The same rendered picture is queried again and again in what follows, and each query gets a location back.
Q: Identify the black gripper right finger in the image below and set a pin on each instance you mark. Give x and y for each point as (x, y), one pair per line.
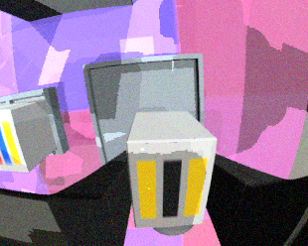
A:
(252, 208)

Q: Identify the black cylinder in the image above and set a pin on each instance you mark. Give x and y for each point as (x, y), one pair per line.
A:
(174, 231)

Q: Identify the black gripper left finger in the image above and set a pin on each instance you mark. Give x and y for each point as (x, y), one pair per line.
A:
(92, 212)

